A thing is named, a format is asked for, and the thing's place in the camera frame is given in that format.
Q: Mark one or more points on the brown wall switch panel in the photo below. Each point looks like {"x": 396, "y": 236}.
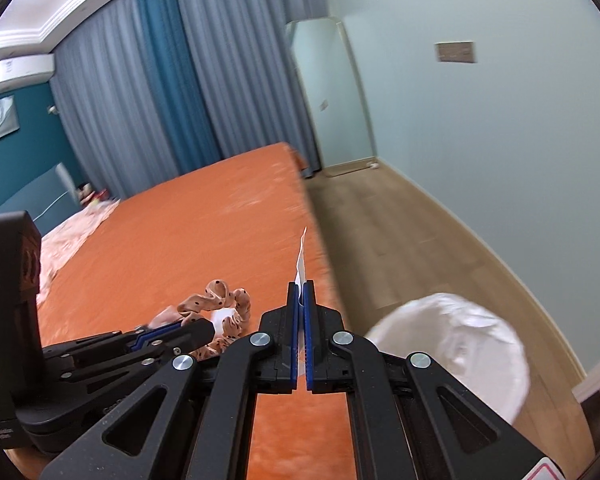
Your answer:
{"x": 455, "y": 52}

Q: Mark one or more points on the white paper slip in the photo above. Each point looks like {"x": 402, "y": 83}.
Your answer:
{"x": 300, "y": 265}

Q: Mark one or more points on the tall standing mirror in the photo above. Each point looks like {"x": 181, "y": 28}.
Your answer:
{"x": 330, "y": 110}

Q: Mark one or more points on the white air conditioner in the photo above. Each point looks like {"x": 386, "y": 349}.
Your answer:
{"x": 22, "y": 74}

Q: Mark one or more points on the pink polka dot scrunchie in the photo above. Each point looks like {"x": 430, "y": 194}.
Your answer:
{"x": 215, "y": 297}

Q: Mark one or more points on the white bin with plastic bag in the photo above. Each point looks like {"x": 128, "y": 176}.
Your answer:
{"x": 455, "y": 350}

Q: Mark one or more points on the blue curtain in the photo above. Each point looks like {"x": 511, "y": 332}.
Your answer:
{"x": 175, "y": 85}

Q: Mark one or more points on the grey curtain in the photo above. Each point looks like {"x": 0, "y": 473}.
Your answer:
{"x": 245, "y": 60}
{"x": 110, "y": 110}

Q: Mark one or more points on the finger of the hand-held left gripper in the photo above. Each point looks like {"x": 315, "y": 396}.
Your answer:
{"x": 195, "y": 334}
{"x": 155, "y": 334}

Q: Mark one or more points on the small bedside items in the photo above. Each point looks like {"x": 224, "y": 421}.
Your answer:
{"x": 92, "y": 196}

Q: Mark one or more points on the orange bed blanket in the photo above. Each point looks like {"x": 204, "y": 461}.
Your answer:
{"x": 205, "y": 220}

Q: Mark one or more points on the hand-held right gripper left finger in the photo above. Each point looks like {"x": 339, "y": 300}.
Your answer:
{"x": 292, "y": 320}

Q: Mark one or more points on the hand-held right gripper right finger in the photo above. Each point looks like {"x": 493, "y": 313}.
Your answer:
{"x": 308, "y": 320}

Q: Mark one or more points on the blue padded headboard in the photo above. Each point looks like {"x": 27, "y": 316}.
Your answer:
{"x": 25, "y": 195}

